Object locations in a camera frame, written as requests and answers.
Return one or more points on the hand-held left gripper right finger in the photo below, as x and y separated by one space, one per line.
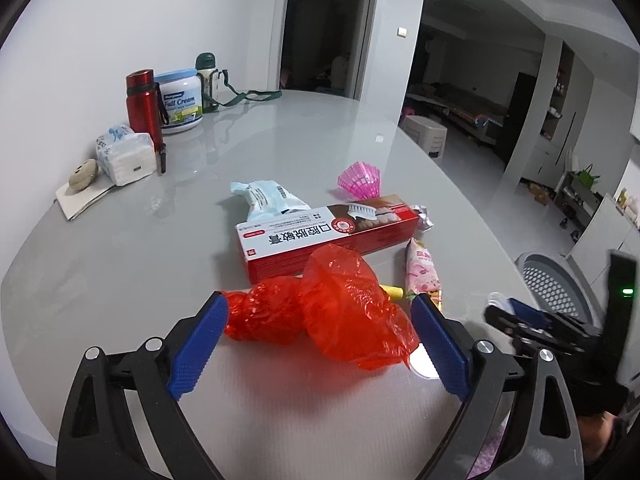
440 345

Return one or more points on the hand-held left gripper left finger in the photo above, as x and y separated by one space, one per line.
200 345

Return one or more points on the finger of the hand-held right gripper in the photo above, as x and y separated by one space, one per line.
507 324
527 311

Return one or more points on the pink ice cream wrapper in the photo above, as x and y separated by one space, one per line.
424 272

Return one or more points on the red plastic bag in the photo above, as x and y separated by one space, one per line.
345 305

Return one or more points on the red toothpaste box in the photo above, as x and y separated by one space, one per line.
320 240

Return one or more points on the light blue snack packet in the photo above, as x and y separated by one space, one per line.
265 197

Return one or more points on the pink pleated plastic cup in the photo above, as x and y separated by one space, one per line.
360 180

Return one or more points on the person's right forearm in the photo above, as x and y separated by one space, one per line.
597 440

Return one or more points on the small yellow wrapper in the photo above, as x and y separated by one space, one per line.
392 292

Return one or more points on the white cabinet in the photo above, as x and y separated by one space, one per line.
607 235

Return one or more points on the purple patterned cloth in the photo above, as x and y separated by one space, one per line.
490 452

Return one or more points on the silver foil wrapper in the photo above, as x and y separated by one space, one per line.
423 216

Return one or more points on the green bag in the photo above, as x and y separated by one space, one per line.
586 177

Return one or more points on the folded beige paper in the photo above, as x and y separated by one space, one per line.
80 202

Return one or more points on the white tissue pack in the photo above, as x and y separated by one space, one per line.
127 157

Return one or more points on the white plastic stool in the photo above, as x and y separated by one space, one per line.
425 132

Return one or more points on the beige round pouch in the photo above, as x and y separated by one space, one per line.
82 175

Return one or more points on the dark sofa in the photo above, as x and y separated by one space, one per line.
460 105

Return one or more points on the milk powder jar blue lid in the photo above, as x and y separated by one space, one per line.
182 102

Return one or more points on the red thermos bottle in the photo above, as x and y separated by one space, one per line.
142 105

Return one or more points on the dark door frame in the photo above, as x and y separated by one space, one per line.
371 35

